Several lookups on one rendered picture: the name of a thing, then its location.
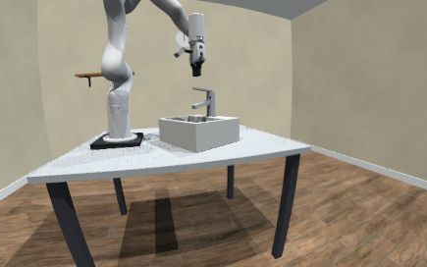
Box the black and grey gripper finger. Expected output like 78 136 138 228
195 53 204 76
190 63 198 77

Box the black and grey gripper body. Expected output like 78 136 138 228
189 42 205 64

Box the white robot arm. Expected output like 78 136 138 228
101 0 204 142

